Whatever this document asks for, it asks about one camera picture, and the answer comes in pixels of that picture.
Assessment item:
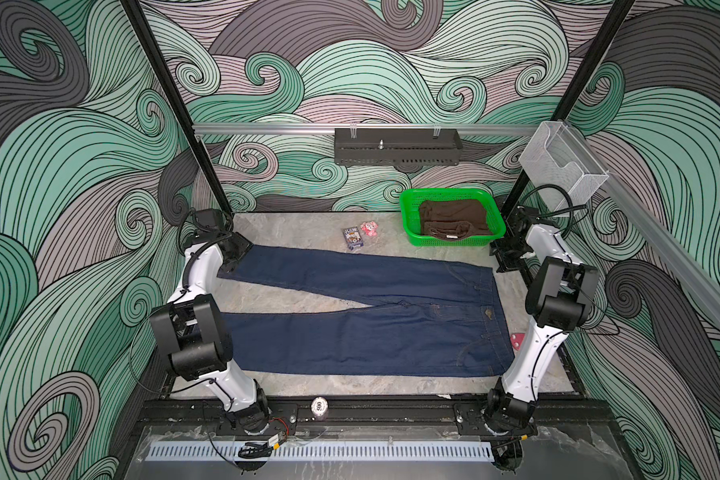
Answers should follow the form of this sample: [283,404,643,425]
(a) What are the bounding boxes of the black perforated wall shelf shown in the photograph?
[333,127,464,171]

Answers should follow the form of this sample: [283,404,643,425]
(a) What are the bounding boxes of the green plastic basket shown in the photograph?
[399,188,506,247]

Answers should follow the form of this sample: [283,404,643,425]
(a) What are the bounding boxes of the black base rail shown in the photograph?
[134,394,615,437]

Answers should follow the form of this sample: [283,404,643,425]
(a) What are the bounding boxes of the clear plastic wall bin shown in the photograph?
[519,121,609,206]

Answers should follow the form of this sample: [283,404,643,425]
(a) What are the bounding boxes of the white slotted cable duct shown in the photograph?
[145,440,494,463]

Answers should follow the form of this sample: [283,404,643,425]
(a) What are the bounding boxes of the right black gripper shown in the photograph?
[489,237,532,274]

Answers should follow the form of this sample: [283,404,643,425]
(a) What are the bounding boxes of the pink flat object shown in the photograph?
[510,332,525,351]

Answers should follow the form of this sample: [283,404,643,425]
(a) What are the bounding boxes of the pink plush toy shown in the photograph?
[360,221,378,237]

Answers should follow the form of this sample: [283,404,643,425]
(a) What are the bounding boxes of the blue playing card box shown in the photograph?
[342,227,364,251]

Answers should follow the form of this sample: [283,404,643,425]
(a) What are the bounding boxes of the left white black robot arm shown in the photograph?
[149,209,270,432]

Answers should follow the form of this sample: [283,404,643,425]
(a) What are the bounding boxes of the dark blue denim jeans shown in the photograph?
[219,246,514,378]

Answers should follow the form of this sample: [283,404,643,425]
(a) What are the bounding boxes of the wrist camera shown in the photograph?
[192,209,227,232]
[507,205,539,235]

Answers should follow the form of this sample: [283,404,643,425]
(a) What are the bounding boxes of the round silver knob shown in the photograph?
[311,397,328,417]

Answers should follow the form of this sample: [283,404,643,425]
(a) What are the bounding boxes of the aluminium wall rail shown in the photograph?
[193,122,541,139]
[574,130,720,331]

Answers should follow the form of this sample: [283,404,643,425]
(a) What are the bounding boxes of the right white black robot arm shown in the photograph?
[482,184,599,436]

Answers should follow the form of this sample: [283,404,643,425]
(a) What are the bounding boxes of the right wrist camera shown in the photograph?
[507,205,539,235]

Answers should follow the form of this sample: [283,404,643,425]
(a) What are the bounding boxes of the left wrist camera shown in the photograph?
[192,209,227,232]

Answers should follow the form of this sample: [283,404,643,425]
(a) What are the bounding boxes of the brown folded trousers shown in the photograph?
[419,199,493,241]

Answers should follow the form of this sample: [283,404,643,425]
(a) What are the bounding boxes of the aluminium right wall rail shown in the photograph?
[574,130,720,331]

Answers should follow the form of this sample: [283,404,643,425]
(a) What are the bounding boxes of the aluminium back wall rail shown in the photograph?
[193,122,541,139]

